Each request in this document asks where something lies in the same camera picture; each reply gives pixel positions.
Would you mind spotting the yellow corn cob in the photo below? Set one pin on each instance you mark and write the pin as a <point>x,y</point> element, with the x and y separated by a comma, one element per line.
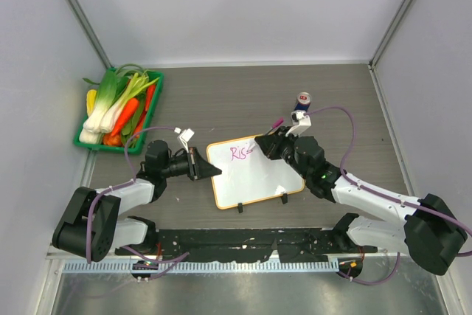
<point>90,101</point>

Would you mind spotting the green spring onion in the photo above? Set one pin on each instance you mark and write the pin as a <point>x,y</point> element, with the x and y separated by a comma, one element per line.
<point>134,82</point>

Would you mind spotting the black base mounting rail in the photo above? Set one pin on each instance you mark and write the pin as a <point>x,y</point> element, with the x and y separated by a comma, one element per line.
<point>293,245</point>

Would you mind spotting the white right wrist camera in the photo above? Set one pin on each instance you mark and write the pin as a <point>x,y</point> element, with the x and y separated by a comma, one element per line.
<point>300,123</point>

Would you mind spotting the green plastic vegetable tray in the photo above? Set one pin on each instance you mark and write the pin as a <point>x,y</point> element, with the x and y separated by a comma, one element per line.
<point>136,142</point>

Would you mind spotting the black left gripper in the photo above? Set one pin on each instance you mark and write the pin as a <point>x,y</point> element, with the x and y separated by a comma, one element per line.
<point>198,167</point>

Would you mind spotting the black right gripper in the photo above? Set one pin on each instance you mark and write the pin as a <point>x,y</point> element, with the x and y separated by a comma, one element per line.
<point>271,144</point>

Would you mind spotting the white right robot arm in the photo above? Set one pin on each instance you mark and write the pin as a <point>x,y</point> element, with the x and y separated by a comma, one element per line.
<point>423,228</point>

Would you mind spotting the blue silver energy drink can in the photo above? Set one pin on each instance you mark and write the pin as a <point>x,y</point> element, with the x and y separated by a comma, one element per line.
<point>303,101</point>

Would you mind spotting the orange framed whiteboard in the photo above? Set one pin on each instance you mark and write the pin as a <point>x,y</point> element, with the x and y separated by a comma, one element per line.
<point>247,175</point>

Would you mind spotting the small red chili pepper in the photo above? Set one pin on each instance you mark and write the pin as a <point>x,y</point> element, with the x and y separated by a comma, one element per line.
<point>149,96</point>

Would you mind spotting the large orange carrot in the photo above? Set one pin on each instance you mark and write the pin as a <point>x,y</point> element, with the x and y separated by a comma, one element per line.
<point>128,111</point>

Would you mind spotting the white green bok choy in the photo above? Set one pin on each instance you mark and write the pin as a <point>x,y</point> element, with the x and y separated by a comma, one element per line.
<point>103,101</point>

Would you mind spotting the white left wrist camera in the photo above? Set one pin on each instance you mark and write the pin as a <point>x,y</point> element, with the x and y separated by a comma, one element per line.
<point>184,136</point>

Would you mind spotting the purple capped marker pen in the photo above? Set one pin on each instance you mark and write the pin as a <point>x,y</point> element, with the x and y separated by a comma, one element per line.
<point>270,130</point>

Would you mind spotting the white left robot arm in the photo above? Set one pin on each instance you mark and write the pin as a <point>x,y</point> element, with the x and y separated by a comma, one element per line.
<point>90,226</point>

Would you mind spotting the white slotted cable duct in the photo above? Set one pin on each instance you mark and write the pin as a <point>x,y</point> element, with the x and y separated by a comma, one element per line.
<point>141,267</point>

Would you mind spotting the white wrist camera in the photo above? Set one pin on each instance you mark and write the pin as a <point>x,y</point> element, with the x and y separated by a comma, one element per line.
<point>300,123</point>
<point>184,136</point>

